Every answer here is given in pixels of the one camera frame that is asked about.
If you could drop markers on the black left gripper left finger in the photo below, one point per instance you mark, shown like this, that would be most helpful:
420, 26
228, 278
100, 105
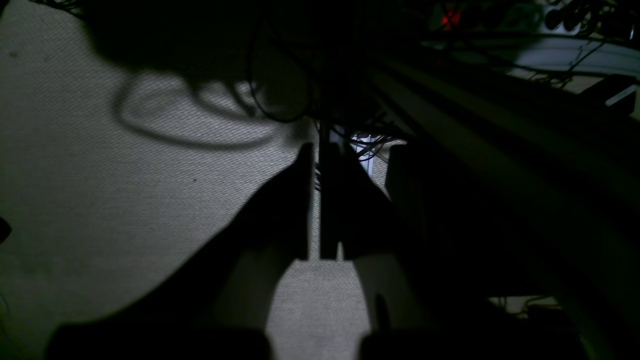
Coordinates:
231, 280

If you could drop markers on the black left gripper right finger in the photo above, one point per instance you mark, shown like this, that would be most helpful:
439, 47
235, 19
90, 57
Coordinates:
358, 217

